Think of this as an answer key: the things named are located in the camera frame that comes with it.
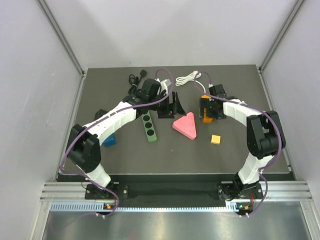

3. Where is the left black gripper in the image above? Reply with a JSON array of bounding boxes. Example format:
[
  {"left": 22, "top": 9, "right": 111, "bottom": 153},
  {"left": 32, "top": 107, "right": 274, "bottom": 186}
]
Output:
[{"left": 148, "top": 90, "right": 186, "bottom": 119}]

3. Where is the orange yellow cube socket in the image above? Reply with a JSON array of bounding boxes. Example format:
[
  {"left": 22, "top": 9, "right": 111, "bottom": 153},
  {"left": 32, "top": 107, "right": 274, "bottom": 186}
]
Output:
[{"left": 199, "top": 95, "right": 213, "bottom": 123}]

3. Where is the pink triangular socket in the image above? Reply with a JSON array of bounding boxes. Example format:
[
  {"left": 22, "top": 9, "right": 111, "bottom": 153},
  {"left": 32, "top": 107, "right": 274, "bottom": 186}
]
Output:
[{"left": 172, "top": 112, "right": 197, "bottom": 140}]

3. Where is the yellow plug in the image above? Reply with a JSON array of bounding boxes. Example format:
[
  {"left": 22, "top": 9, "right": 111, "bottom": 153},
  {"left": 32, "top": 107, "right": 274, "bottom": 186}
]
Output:
[{"left": 210, "top": 134, "right": 221, "bottom": 145}]

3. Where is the green power strip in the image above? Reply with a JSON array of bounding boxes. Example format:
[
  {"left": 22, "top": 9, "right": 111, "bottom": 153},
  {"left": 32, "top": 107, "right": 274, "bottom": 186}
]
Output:
[{"left": 141, "top": 111, "right": 157, "bottom": 143}]

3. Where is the blue cube plug adapter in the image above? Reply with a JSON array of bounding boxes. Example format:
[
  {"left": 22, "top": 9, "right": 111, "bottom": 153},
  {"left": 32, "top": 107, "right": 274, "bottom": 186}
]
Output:
[{"left": 103, "top": 133, "right": 117, "bottom": 148}]

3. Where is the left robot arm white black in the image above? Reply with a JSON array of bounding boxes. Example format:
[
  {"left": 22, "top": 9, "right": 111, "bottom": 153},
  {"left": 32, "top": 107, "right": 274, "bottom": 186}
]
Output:
[{"left": 65, "top": 78, "right": 186, "bottom": 199}]

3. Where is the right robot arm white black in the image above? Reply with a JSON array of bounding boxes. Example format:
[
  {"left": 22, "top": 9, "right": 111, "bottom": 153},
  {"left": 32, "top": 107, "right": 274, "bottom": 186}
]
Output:
[{"left": 199, "top": 84, "right": 286, "bottom": 201}]

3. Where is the black cube plug adapter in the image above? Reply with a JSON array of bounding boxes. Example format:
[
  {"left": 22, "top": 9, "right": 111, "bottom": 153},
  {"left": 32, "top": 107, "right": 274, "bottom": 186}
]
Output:
[{"left": 94, "top": 109, "right": 108, "bottom": 121}]

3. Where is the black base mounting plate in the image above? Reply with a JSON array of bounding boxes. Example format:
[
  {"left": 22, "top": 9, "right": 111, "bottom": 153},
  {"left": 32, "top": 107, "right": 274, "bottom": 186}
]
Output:
[{"left": 84, "top": 181, "right": 262, "bottom": 201}]

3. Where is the white power cable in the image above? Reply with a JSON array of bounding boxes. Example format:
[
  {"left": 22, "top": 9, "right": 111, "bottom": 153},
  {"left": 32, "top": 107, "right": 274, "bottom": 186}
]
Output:
[{"left": 175, "top": 70, "right": 208, "bottom": 95}]

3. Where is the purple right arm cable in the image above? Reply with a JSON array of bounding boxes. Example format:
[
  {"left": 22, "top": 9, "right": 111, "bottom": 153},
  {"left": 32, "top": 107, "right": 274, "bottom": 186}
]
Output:
[{"left": 193, "top": 71, "right": 286, "bottom": 218}]

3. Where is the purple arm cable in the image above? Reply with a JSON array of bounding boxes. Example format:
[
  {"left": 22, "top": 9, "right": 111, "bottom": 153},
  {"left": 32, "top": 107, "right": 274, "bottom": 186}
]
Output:
[
  {"left": 59, "top": 68, "right": 175, "bottom": 221},
  {"left": 193, "top": 71, "right": 286, "bottom": 218}
]

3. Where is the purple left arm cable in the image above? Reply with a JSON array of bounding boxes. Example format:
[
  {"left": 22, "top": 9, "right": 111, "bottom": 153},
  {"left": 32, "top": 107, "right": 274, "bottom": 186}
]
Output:
[{"left": 59, "top": 68, "right": 175, "bottom": 221}]

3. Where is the black power strip cable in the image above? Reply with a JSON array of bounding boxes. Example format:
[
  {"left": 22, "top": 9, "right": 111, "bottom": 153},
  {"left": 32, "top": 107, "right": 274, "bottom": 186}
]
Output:
[{"left": 127, "top": 69, "right": 148, "bottom": 93}]

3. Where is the aluminium frame post right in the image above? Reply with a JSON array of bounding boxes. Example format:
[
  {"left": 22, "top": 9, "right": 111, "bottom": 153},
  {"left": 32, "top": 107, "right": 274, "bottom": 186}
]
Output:
[{"left": 258, "top": 0, "right": 306, "bottom": 74}]

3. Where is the aluminium frame post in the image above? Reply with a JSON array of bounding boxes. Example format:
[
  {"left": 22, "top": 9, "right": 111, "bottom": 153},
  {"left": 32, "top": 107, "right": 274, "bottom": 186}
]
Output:
[
  {"left": 258, "top": 0, "right": 306, "bottom": 74},
  {"left": 37, "top": 0, "right": 87, "bottom": 78}
]

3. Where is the grey slotted cable duct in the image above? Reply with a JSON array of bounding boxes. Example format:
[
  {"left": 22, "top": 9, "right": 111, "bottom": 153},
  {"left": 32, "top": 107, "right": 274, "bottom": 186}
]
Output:
[{"left": 50, "top": 201, "right": 251, "bottom": 213}]

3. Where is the aluminium frame rail front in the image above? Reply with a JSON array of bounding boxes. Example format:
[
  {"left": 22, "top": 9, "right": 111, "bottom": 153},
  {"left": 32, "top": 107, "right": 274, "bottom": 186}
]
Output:
[{"left": 40, "top": 181, "right": 313, "bottom": 202}]

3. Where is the aluminium frame post left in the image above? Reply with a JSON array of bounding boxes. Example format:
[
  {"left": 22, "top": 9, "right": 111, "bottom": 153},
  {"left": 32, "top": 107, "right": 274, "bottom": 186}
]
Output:
[{"left": 37, "top": 0, "right": 87, "bottom": 78}]

